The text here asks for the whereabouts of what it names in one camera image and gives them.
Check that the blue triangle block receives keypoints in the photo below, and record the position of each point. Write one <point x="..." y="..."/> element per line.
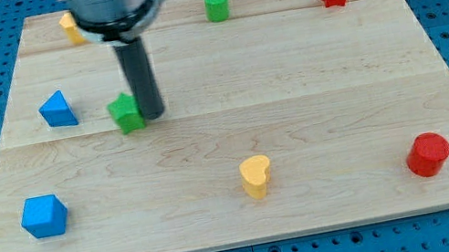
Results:
<point x="57" y="112"/>

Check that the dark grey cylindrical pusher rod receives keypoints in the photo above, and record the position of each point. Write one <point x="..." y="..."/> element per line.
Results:
<point x="137" y="68"/>

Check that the yellow block behind arm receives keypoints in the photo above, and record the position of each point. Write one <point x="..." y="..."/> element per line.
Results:
<point x="70" y="28"/>

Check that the yellow heart block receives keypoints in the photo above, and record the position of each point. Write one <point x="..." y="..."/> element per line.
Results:
<point x="255" y="175"/>

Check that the blue cube block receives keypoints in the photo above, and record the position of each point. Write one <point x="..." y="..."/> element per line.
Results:
<point x="44" y="216"/>

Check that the red cylinder block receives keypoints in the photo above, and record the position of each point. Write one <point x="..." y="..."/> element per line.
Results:
<point x="428" y="154"/>

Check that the light wooden board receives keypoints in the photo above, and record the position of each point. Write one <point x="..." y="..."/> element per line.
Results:
<point x="334" y="97"/>

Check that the green cylinder block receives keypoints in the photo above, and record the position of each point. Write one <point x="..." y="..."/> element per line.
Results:
<point x="216" y="10"/>

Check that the green star block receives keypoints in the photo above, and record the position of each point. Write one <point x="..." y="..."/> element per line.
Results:
<point x="126" y="114"/>

